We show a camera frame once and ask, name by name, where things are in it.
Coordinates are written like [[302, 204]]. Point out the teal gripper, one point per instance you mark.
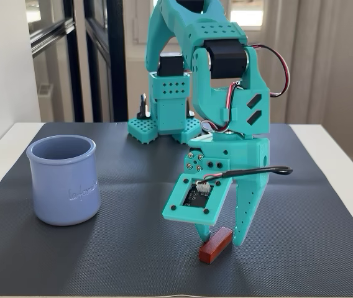
[[242, 155]]

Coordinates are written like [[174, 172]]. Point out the red wooden block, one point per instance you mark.
[[213, 248]]

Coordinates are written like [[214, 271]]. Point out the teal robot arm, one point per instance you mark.
[[201, 34]]

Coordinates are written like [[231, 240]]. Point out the lavender ceramic pot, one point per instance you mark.
[[64, 192]]

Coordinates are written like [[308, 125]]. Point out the dark grey mat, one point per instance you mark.
[[133, 264]]

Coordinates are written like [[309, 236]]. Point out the black table clamp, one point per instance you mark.
[[190, 113]]

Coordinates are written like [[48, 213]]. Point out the beige curtain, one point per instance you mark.
[[313, 62]]

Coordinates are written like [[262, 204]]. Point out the black framed glass door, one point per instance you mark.
[[117, 62]]

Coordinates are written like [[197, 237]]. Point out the teal mounted wrist camera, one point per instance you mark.
[[176, 205]]

